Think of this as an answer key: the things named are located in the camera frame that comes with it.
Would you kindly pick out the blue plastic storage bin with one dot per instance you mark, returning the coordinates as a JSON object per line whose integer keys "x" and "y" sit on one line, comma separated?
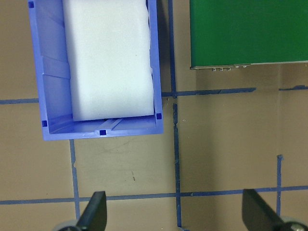
{"x": 53, "y": 96}

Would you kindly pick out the white foam pad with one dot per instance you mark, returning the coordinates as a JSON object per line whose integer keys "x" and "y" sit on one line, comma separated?
{"x": 108, "y": 60}

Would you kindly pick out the green conveyor belt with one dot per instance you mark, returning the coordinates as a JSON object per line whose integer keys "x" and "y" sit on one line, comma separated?
{"x": 247, "y": 31}

